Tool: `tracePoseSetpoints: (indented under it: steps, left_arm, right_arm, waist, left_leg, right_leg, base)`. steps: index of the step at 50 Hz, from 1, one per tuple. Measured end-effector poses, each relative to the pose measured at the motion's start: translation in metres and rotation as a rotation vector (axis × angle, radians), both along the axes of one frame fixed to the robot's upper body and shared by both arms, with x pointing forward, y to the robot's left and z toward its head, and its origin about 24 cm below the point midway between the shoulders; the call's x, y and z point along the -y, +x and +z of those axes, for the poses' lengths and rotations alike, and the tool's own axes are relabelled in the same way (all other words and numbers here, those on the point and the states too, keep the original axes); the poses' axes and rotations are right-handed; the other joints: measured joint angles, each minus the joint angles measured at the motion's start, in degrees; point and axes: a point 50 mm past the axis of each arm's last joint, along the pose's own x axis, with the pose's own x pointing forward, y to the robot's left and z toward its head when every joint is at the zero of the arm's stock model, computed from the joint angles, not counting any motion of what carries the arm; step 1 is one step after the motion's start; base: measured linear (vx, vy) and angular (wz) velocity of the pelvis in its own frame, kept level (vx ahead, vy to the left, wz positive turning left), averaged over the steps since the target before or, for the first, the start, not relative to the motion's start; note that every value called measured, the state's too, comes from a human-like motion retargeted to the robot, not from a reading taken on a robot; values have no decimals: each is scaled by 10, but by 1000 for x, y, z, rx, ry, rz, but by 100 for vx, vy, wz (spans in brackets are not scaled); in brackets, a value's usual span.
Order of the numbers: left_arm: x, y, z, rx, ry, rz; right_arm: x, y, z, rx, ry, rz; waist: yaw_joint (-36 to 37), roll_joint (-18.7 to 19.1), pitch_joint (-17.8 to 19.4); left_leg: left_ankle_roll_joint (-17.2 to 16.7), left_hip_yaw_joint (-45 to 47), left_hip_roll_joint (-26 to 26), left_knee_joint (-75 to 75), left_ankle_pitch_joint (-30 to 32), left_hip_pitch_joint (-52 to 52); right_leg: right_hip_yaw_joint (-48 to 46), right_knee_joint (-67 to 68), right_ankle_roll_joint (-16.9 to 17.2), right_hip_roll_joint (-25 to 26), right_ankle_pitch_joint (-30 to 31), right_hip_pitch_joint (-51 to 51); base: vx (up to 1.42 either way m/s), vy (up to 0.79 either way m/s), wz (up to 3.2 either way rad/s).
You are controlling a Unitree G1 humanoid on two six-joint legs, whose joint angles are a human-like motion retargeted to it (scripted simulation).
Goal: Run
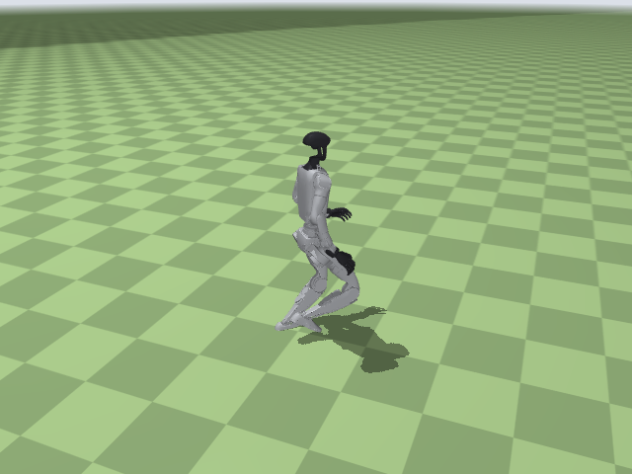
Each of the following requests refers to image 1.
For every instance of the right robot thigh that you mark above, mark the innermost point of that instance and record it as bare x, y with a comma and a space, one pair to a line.
319, 258

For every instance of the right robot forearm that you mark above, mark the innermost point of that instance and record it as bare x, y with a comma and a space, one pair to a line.
323, 234

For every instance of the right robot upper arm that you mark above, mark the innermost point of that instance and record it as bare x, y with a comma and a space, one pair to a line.
322, 185

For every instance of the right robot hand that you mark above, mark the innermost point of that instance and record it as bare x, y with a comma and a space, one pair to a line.
344, 259

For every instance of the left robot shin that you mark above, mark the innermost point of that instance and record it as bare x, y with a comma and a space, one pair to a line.
303, 301

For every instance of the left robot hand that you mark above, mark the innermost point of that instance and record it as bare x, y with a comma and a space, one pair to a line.
339, 212

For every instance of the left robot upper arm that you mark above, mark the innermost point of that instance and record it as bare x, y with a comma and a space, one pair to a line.
294, 193

